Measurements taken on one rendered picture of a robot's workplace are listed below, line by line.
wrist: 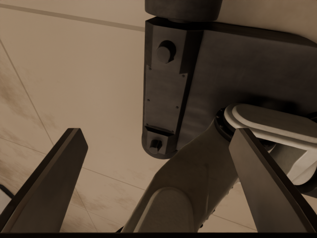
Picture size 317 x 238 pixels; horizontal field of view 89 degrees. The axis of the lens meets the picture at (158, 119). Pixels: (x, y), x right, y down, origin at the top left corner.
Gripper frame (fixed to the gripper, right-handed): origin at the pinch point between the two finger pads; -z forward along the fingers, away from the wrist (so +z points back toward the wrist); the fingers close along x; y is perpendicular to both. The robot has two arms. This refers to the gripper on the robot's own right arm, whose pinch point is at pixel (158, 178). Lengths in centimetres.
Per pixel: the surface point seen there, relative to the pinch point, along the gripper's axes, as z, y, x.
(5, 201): -130, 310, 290
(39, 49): -79, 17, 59
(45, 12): -76, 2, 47
